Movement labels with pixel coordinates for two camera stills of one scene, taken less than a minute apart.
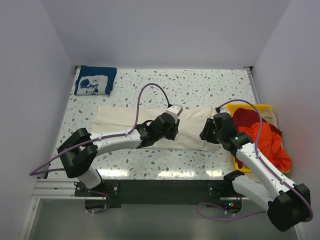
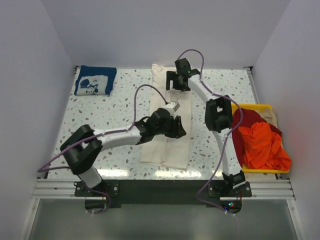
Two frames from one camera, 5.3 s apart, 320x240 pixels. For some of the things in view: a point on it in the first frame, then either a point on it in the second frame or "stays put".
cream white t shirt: [112, 120] → [167, 150]
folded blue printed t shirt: [94, 80] stays put
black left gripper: [174, 131] stays put
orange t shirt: [271, 146] stays put
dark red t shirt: [243, 117] stays put
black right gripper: [205, 134] → [171, 75]
